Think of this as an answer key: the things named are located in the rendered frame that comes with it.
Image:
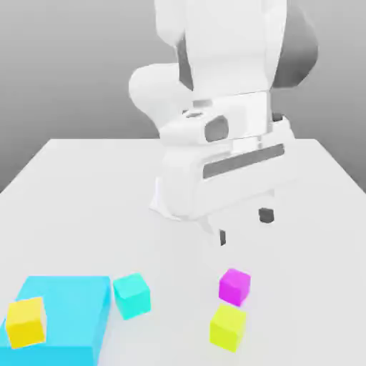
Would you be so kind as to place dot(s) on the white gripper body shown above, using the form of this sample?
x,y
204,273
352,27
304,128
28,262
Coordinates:
x,y
183,186

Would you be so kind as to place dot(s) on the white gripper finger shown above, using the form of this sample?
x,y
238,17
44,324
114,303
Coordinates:
x,y
266,215
215,233

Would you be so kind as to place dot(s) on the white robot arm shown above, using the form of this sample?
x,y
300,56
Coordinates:
x,y
228,51

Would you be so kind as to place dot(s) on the small magenta cube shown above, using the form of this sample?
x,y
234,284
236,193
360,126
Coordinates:
x,y
234,286

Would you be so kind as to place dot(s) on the small lime yellow cube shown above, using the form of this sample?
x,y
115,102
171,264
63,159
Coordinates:
x,y
227,328

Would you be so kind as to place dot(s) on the small turquoise cube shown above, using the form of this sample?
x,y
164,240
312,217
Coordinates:
x,y
131,296

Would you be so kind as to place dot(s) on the large light blue box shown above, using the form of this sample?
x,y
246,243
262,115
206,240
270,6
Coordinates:
x,y
74,314

